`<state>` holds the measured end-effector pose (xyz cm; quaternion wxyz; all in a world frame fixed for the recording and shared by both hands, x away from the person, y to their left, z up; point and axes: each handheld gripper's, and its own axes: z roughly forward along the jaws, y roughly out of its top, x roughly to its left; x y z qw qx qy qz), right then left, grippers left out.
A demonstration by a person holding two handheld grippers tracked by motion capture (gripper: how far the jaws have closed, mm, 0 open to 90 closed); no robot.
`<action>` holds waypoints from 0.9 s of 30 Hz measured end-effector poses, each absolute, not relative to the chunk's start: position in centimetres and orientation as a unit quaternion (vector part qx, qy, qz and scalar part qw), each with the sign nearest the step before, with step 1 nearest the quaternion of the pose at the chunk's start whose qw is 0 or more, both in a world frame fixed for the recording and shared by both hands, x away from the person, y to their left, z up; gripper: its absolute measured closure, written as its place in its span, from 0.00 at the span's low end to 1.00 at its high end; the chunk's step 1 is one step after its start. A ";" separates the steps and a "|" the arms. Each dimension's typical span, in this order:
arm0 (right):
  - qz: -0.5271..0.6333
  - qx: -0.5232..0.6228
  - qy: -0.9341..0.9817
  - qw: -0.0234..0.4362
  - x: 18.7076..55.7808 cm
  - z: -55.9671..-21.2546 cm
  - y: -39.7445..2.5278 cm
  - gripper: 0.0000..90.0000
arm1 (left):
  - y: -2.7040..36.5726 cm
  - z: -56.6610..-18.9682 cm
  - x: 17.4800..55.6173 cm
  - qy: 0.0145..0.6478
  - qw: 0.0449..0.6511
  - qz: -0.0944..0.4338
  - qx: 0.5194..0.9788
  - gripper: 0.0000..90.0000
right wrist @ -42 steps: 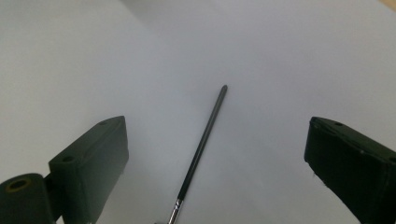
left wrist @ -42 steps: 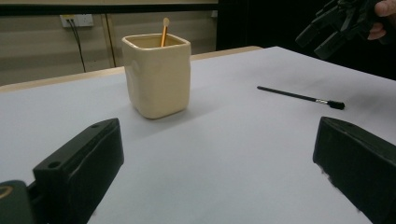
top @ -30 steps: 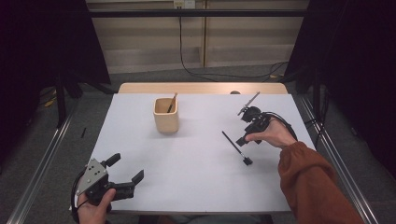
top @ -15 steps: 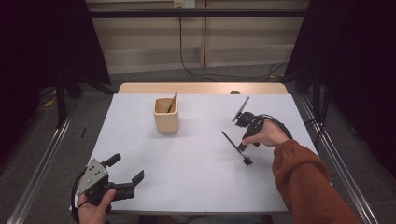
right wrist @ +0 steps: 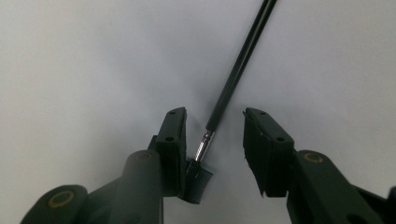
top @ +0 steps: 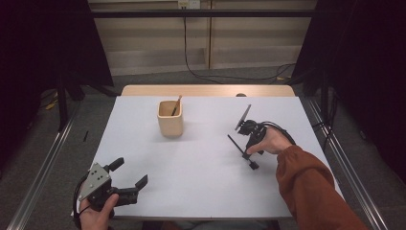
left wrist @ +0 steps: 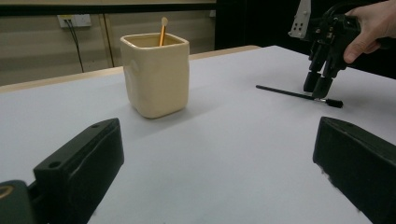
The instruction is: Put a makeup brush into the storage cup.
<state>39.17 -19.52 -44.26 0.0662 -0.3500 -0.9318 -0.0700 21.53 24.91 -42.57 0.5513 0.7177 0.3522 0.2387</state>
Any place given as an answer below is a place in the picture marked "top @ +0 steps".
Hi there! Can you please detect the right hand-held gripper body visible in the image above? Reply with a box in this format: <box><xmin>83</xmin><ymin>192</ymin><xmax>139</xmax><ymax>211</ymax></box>
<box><xmin>235</xmin><ymin>103</ymin><xmax>267</xmax><ymax>151</ymax></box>

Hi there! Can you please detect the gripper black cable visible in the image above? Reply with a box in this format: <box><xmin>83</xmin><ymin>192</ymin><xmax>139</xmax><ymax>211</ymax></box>
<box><xmin>72</xmin><ymin>175</ymin><xmax>92</xmax><ymax>229</ymax></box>
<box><xmin>259</xmin><ymin>120</ymin><xmax>297</xmax><ymax>147</ymax></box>

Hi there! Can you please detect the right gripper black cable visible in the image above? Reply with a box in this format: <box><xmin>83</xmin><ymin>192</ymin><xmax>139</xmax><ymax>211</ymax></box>
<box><xmin>259</xmin><ymin>120</ymin><xmax>297</xmax><ymax>147</ymax></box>

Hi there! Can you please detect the wooden table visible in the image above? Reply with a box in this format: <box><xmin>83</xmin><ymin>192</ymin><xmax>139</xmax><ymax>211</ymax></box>
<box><xmin>120</xmin><ymin>83</ymin><xmax>296</xmax><ymax>98</ymax></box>

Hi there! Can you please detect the black wall cable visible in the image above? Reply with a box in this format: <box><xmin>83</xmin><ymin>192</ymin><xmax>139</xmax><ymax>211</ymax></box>
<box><xmin>182</xmin><ymin>6</ymin><xmax>296</xmax><ymax>84</ymax></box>

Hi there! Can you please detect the beige square pen holder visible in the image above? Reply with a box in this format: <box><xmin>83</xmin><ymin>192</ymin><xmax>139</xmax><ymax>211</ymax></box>
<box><xmin>156</xmin><ymin>100</ymin><xmax>185</xmax><ymax>138</ymax></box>

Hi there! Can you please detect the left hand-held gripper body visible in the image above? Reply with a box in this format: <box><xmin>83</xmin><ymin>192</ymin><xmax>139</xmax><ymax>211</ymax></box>
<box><xmin>78</xmin><ymin>162</ymin><xmax>140</xmax><ymax>213</ymax></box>

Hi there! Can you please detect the black pencil with orange end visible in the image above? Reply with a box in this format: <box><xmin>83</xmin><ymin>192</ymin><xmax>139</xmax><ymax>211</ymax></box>
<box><xmin>170</xmin><ymin>94</ymin><xmax>184</xmax><ymax>117</ymax></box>

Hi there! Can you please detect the black curtain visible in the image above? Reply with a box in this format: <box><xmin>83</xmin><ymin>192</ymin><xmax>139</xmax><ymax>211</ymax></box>
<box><xmin>0</xmin><ymin>0</ymin><xmax>114</xmax><ymax>167</ymax></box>
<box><xmin>291</xmin><ymin>0</ymin><xmax>406</xmax><ymax>183</ymax></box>

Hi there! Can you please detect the black makeup brush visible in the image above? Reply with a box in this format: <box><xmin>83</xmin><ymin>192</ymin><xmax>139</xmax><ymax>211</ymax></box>
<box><xmin>226</xmin><ymin>133</ymin><xmax>260</xmax><ymax>172</ymax></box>

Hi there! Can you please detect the white table sheet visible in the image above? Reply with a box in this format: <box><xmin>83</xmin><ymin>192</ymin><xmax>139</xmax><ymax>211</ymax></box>
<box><xmin>70</xmin><ymin>95</ymin><xmax>344</xmax><ymax>220</ymax></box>

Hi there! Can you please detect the person's left hand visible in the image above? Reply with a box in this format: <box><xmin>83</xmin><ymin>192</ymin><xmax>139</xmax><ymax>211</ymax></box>
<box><xmin>79</xmin><ymin>193</ymin><xmax>121</xmax><ymax>230</ymax></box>

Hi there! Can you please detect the yellow floor cable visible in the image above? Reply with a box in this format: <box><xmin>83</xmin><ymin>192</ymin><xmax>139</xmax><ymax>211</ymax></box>
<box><xmin>44</xmin><ymin>90</ymin><xmax>60</xmax><ymax>111</ymax></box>

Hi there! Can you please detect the black horizontal frame bar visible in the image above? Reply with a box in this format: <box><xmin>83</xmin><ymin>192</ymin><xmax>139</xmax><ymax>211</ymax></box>
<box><xmin>89</xmin><ymin>9</ymin><xmax>317</xmax><ymax>18</ymax></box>

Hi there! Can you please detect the white wall socket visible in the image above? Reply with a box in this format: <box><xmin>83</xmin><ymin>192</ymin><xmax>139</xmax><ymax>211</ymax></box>
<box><xmin>177</xmin><ymin>0</ymin><xmax>201</xmax><ymax>10</ymax></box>

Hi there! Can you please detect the aluminium floor rail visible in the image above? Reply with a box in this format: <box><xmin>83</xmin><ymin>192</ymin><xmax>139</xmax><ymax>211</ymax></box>
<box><xmin>304</xmin><ymin>97</ymin><xmax>391</xmax><ymax>230</ymax></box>
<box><xmin>6</xmin><ymin>102</ymin><xmax>82</xmax><ymax>230</ymax></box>

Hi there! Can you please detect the person's right hand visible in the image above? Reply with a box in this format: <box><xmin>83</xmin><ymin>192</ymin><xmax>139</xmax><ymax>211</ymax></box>
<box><xmin>245</xmin><ymin>126</ymin><xmax>295</xmax><ymax>156</ymax></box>

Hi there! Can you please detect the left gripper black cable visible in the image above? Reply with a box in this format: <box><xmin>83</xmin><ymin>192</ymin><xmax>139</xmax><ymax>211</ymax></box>
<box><xmin>72</xmin><ymin>175</ymin><xmax>92</xmax><ymax>229</ymax></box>

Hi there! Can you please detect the black stand post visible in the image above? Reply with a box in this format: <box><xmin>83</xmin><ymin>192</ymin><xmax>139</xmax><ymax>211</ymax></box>
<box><xmin>56</xmin><ymin>75</ymin><xmax>70</xmax><ymax>132</ymax></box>

